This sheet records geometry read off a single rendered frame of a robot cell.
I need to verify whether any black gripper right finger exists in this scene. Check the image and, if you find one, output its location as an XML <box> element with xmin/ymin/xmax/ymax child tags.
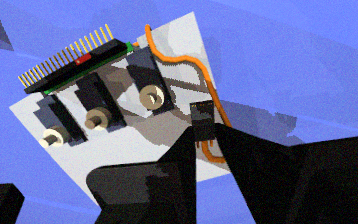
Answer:
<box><xmin>215</xmin><ymin>123</ymin><xmax>358</xmax><ymax>224</ymax></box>

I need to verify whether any white flat plate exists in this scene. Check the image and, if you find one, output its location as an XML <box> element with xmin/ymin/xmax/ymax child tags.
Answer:
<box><xmin>9</xmin><ymin>11</ymin><xmax>219</xmax><ymax>205</ymax></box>

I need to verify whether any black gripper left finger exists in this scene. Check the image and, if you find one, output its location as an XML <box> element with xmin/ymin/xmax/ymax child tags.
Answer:
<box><xmin>86</xmin><ymin>126</ymin><xmax>197</xmax><ymax>224</ymax></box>

